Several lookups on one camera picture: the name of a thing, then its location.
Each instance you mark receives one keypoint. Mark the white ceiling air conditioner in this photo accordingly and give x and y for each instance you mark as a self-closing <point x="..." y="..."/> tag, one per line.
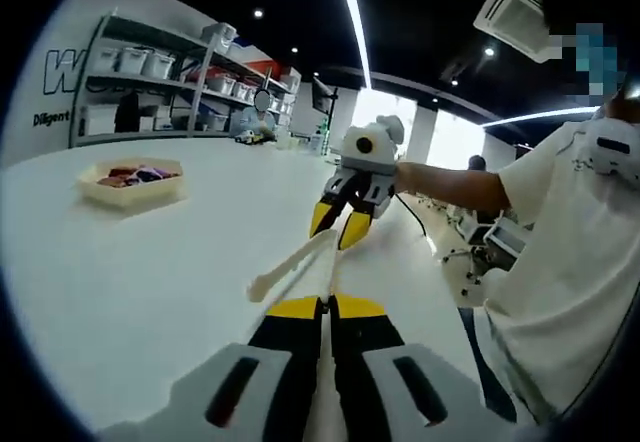
<point x="515" y="17"/>

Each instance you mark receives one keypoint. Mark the row of white storage bins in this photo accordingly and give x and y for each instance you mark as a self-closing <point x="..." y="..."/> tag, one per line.
<point x="221" y="84"/>

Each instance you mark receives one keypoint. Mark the cream hexagonal container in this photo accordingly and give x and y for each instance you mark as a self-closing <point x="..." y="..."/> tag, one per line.
<point x="135" y="194"/>

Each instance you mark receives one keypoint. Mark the translucent storage crate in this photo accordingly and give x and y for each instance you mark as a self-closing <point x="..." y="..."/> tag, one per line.
<point x="220" y="33"/>

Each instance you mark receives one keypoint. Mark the white office chair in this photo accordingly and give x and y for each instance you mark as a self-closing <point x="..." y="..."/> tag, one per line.
<point x="465" y="267"/>

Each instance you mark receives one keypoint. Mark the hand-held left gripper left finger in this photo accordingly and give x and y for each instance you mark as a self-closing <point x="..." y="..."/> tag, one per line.
<point x="280" y="357"/>

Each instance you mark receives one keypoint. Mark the stack of small white cartons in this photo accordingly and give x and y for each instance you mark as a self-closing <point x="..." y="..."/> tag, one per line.
<point x="154" y="118"/>

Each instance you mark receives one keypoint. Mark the group of ceiling spotlights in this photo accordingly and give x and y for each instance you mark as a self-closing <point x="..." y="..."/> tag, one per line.
<point x="258" y="13"/>

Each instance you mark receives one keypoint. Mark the grey chest-worn device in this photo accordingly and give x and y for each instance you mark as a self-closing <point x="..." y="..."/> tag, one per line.
<point x="615" y="152"/>

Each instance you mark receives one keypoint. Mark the white lidded storage bin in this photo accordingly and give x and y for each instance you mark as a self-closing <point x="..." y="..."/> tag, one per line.
<point x="159" y="66"/>
<point x="134" y="62"/>
<point x="107" y="60"/>

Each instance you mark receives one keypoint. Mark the black screen on pole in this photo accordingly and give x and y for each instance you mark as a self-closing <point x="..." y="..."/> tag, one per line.
<point x="324" y="97"/>

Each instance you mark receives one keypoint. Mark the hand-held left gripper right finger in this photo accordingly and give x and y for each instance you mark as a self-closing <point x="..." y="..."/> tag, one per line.
<point x="370" y="362"/>

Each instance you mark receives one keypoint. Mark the grey metal shelving rack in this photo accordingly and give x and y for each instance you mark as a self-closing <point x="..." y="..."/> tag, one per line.
<point x="200" y="97"/>

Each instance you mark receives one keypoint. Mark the linear ceiling light strip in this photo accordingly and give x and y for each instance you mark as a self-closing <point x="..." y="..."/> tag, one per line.
<point x="540" y="116"/>
<point x="356" y="22"/>

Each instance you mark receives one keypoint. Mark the white box device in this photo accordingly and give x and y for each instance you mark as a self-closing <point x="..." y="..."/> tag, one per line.
<point x="502" y="242"/>

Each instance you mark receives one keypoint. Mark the white cardboard box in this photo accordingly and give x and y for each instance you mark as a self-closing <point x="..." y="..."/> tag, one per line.
<point x="100" y="119"/>

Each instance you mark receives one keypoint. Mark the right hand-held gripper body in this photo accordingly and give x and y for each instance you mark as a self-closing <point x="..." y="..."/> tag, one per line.
<point x="375" y="154"/>

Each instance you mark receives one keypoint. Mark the pile of snack food packets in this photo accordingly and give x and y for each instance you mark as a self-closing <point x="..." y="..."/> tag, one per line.
<point x="130" y="177"/>

